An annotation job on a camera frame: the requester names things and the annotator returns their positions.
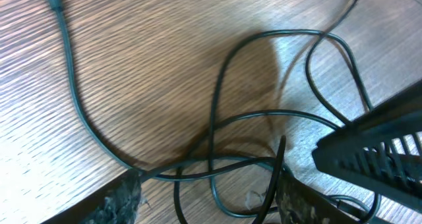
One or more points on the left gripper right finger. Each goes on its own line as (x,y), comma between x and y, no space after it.
(299,203)

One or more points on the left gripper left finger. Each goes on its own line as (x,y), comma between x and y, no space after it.
(115,203)

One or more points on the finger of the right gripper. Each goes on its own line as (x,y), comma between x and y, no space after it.
(380,151)

